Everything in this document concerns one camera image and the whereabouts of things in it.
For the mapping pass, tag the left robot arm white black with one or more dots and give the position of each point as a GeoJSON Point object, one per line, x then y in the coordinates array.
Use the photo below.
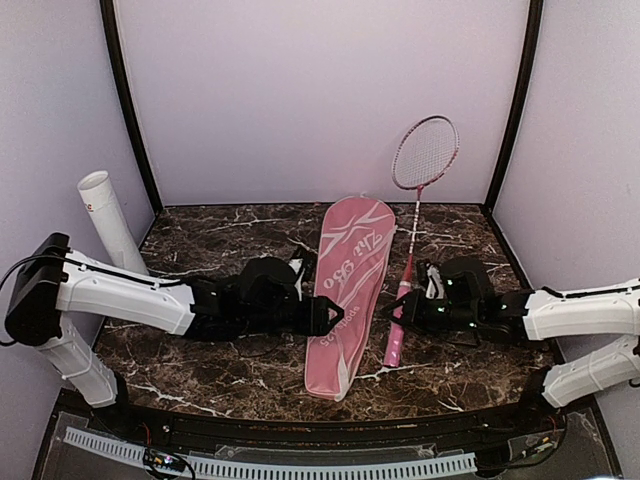
{"type": "Point", "coordinates": [265, 297]}

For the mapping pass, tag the black left corner post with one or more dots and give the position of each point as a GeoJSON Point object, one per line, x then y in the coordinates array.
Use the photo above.
{"type": "Point", "coordinates": [128, 110]}

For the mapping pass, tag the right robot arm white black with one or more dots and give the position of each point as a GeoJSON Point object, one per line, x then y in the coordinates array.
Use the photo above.
{"type": "Point", "coordinates": [458, 296]}

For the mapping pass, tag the grey slotted cable duct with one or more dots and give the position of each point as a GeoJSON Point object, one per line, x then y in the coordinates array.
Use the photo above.
{"type": "Point", "coordinates": [202, 467]}

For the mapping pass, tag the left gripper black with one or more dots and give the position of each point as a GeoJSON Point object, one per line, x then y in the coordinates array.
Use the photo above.
{"type": "Point", "coordinates": [315, 323]}

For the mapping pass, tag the red badminton racket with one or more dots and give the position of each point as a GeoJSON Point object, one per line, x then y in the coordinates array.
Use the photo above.
{"type": "Point", "coordinates": [425, 154]}

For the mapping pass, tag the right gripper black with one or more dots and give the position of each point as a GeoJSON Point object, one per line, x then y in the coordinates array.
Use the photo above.
{"type": "Point", "coordinates": [412, 317]}

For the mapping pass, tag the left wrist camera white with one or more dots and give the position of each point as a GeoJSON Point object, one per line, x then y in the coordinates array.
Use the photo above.
{"type": "Point", "coordinates": [302, 262]}

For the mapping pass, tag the black right corner post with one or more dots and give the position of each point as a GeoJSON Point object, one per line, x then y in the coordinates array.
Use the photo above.
{"type": "Point", "coordinates": [516, 111]}

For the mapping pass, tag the black front rail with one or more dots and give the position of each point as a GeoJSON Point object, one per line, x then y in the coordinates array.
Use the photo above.
{"type": "Point", "coordinates": [483, 429]}

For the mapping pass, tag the pink racket bag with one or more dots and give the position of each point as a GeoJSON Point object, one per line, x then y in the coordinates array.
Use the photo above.
{"type": "Point", "coordinates": [354, 249]}

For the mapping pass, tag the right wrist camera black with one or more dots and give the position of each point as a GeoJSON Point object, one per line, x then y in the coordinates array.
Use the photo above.
{"type": "Point", "coordinates": [429, 279]}

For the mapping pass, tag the white shuttlecock tube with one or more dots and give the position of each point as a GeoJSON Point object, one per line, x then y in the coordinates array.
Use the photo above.
{"type": "Point", "coordinates": [102, 206]}

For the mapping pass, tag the black corner post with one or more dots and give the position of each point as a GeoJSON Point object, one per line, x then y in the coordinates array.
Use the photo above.
{"type": "Point", "coordinates": [128, 110]}
{"type": "Point", "coordinates": [516, 111]}

